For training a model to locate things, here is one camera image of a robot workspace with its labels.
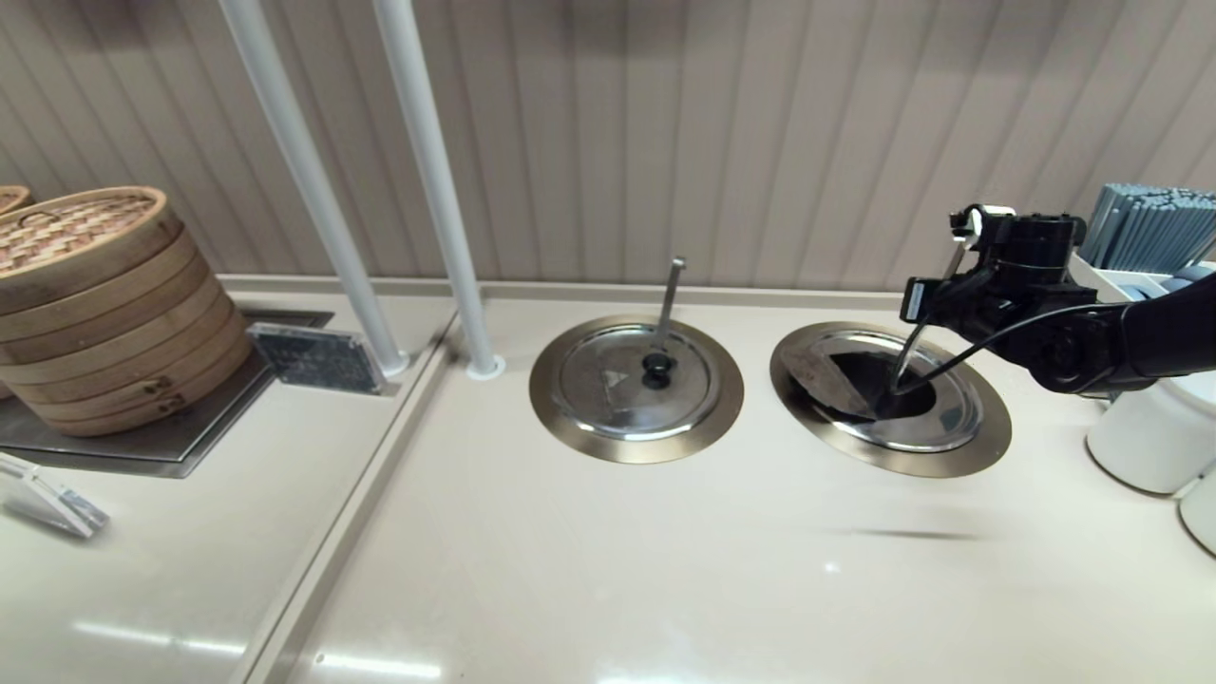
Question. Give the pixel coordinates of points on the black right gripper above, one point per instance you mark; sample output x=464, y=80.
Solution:
x=983, y=304

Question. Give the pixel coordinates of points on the steel pot lid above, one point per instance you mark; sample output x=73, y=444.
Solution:
x=950, y=418
x=598, y=399

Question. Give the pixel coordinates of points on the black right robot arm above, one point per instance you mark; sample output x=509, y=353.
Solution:
x=1140, y=332

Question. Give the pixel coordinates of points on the white plastic utensil holder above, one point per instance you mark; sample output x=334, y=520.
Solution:
x=1111, y=282

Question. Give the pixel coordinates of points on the grey chopsticks bundle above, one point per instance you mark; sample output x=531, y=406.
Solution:
x=1154, y=228

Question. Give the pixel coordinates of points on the white ceramic jar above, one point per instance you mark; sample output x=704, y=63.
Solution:
x=1199, y=513
x=1149, y=446

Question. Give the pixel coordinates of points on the grey plastic spoons bundle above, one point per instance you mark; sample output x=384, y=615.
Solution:
x=1192, y=277

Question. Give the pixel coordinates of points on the white metal pole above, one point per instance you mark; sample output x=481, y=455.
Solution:
x=304, y=161
x=432, y=161

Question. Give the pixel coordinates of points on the dark acrylic label sign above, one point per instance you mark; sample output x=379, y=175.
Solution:
x=318, y=359

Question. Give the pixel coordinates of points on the steel recessed steamer tray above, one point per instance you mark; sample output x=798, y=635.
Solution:
x=142, y=456

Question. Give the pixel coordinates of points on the stacked bamboo steamer baskets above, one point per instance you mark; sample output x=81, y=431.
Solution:
x=114, y=323

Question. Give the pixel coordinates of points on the clear acrylic sign stand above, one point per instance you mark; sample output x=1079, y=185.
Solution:
x=52, y=503

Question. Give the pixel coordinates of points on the bamboo steamer basket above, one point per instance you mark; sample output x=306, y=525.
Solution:
x=11, y=199

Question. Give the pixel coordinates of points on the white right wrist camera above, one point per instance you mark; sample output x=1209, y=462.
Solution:
x=988, y=220

